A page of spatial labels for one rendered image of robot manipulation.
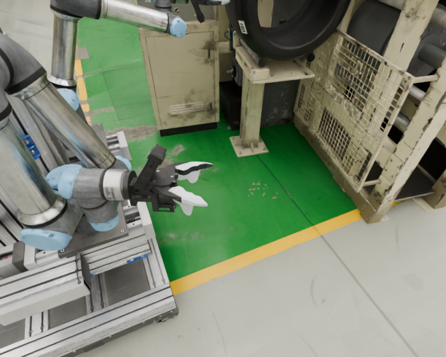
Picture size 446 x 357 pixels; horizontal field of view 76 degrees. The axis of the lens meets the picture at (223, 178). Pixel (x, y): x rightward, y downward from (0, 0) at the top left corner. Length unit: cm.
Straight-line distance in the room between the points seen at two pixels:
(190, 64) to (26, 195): 174
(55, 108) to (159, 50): 155
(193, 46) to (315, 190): 136
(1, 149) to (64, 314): 100
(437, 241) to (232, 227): 127
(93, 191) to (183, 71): 173
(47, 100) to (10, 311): 68
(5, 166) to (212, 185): 157
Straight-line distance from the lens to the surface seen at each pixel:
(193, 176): 74
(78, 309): 156
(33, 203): 82
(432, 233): 229
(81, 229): 106
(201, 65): 234
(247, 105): 218
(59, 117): 79
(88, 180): 72
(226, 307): 165
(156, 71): 231
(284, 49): 161
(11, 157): 74
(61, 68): 146
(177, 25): 137
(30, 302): 115
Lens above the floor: 154
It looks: 45 degrees down
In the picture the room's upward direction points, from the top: straight up
